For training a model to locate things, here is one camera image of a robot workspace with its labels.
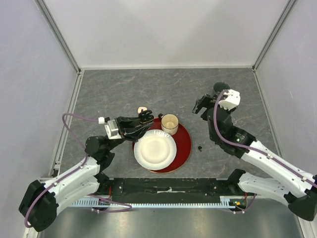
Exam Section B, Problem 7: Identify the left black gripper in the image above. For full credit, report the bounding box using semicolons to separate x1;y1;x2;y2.
106;115;155;152

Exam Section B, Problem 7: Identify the black earbud charging case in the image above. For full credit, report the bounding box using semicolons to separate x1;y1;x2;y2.
138;110;154;124

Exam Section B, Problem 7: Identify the pink earbud charging case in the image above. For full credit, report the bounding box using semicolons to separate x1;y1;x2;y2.
137;107;147;113

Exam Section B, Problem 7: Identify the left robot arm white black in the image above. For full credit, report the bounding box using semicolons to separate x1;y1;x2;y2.
18;110;155;232

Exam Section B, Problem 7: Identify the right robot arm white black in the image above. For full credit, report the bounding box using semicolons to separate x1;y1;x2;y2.
193;90;317;221

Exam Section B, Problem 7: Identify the dark green mug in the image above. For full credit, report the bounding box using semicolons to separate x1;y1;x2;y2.
212;82;230;95

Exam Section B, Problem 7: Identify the white ceramic plate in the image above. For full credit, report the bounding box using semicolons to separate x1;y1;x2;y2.
133;129;177;171

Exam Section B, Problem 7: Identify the red round tray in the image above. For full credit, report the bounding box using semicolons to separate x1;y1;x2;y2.
132;118;192;173

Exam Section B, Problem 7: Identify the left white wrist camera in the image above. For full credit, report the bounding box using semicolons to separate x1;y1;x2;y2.
98;117;122;140

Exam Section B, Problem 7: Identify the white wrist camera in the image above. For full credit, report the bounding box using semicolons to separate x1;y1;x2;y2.
98;117;122;140
218;89;241;111

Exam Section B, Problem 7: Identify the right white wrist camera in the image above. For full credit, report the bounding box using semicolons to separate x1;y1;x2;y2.
218;89;241;111

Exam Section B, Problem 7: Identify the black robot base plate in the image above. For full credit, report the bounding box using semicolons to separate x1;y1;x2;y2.
95;178;245;204

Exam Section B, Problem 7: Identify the left aluminium frame post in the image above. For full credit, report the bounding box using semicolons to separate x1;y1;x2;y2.
34;0;82;75

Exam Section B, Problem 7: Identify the aluminium frame post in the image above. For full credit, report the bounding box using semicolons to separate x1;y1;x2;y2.
34;0;82;75
252;0;298;72

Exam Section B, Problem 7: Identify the slotted cable duct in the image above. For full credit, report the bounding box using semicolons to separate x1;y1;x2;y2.
69;196;241;209

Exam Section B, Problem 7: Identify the right aluminium frame post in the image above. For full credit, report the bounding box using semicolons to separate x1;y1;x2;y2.
252;0;298;72

